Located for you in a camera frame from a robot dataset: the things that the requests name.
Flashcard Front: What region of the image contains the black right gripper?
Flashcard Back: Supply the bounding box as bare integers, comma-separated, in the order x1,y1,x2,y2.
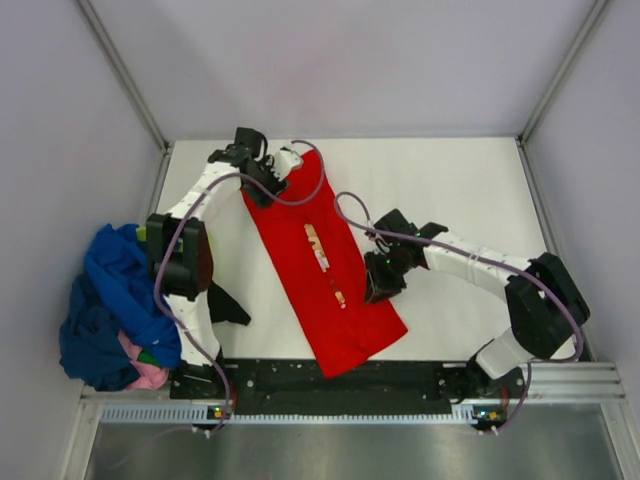
365,245,411,304

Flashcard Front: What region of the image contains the red printed t shirt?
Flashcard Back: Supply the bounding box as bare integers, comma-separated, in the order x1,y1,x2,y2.
245,151,408,378

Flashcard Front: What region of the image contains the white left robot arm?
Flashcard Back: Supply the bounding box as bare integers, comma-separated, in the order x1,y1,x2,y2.
145,127,302,397

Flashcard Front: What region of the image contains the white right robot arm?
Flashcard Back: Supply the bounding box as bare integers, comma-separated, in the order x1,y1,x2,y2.
364,209,591,396

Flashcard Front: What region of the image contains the green plastic basket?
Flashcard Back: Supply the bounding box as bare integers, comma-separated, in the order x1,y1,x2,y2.
136,226,213,254

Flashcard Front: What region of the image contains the black t shirt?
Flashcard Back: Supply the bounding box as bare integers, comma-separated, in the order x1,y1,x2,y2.
207,282,251,326

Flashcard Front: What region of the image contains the blue t shirt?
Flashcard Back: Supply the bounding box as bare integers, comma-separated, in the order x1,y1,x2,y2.
59,224,181,392

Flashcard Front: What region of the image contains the green t shirt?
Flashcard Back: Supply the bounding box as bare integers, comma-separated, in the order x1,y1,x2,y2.
137,349,158,366

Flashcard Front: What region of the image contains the pink t shirt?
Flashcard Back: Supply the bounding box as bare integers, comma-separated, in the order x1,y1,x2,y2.
118,331,169,390

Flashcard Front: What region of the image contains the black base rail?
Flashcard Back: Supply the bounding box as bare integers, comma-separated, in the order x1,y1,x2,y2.
169,356,526,415

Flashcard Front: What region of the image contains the aluminium frame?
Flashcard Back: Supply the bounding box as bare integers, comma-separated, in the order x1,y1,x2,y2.
62,0,640,480

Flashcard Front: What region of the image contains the white slotted cable duct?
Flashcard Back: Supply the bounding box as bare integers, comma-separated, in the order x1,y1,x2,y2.
100,402,490,426

